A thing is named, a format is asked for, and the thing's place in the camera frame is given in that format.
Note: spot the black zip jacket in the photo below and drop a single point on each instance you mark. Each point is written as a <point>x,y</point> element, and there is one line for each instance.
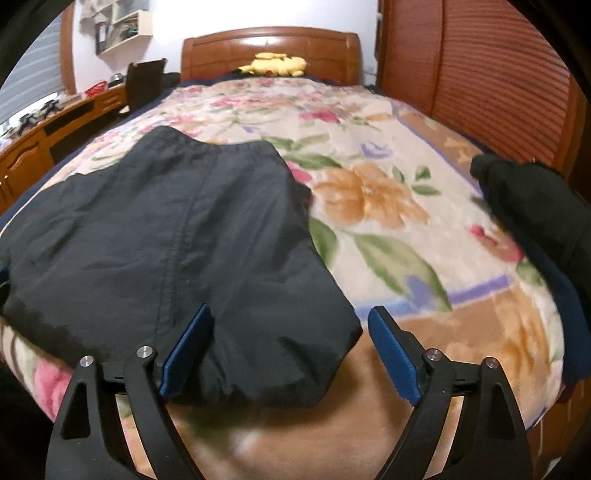
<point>161,230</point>

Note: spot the yellow plush toy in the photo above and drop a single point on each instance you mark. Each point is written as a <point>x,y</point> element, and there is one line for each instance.
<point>277,67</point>

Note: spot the grey window blind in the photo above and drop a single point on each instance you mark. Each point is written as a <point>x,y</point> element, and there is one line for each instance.
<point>32,83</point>

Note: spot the wooden desk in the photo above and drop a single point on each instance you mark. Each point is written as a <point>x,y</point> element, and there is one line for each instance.
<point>27,147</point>

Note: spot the dark desk chair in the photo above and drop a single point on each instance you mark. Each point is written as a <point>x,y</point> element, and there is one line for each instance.
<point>145,85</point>

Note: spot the black desk gadget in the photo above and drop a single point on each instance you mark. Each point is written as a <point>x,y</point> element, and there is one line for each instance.
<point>39,113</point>

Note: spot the wooden bed headboard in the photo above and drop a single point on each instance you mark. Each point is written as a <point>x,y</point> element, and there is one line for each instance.
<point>258,46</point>

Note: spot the wooden slatted wardrobe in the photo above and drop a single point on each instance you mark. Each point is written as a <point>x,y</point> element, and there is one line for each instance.
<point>485,69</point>

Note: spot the black cloth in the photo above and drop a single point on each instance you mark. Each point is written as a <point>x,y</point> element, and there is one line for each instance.
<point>531,203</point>

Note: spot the red basket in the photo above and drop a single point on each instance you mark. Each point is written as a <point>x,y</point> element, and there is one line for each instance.
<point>96,87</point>

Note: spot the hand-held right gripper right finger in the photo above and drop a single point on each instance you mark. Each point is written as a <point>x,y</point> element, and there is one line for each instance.
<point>392,355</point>

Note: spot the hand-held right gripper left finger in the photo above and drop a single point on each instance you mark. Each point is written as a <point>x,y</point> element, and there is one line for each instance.
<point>187,350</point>

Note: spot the white wall shelf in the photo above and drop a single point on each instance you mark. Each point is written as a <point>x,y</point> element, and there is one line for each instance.
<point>122,25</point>

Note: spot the floral blanket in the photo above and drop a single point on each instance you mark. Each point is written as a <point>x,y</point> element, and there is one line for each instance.
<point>369,221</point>

